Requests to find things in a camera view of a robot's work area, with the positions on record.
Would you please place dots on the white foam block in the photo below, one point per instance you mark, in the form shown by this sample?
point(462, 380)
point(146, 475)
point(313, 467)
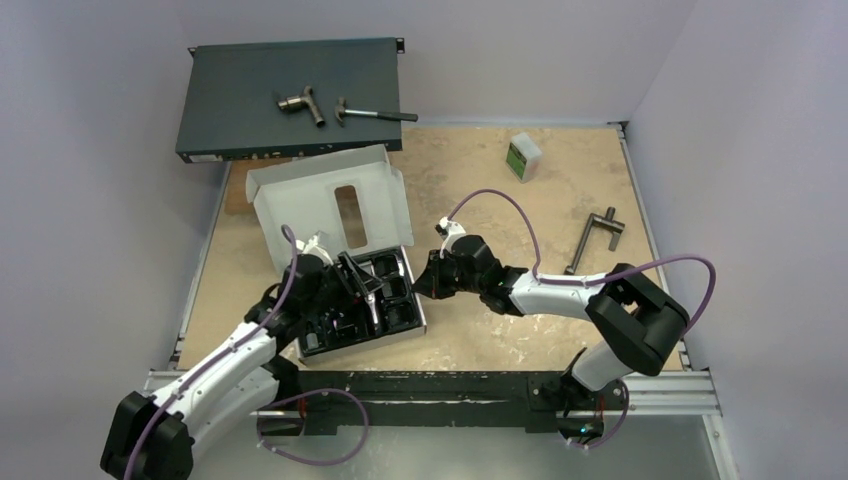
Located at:
point(523, 157)

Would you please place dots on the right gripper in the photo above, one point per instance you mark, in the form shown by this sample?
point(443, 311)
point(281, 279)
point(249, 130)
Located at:
point(436, 277)

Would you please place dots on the small claw hammer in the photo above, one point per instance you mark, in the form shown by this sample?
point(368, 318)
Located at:
point(342, 111)

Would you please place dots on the dark rack-mount equipment case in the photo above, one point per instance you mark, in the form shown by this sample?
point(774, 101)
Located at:
point(230, 115)

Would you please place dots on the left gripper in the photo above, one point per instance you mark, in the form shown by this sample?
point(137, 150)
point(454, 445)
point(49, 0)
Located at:
point(366, 282)

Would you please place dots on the wooden board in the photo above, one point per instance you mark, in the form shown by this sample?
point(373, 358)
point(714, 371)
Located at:
point(235, 192)

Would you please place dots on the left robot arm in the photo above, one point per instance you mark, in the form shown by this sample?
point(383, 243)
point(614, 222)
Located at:
point(161, 435)

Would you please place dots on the black plastic insert tray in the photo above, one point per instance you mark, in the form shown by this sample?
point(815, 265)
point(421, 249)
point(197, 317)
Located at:
point(347, 329)

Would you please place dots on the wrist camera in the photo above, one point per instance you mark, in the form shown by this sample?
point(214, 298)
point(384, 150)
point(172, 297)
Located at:
point(316, 246)
point(449, 231)

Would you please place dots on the metal pipe tee fitting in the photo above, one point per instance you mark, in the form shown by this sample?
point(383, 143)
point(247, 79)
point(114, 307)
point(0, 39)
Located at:
point(301, 101)

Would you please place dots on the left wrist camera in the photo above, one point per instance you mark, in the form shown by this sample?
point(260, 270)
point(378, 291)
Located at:
point(316, 246)

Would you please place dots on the black silver hair clipper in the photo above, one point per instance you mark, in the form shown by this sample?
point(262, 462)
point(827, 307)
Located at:
point(376, 321)

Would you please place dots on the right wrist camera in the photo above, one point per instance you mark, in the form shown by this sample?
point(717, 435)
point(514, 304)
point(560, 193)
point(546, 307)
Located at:
point(449, 231)

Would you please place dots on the white hair clipper kit box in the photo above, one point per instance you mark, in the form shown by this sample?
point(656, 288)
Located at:
point(337, 227)

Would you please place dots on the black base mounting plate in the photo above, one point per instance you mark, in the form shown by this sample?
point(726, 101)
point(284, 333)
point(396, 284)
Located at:
point(533, 401)

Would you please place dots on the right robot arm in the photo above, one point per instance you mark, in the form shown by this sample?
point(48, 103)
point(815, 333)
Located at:
point(639, 322)

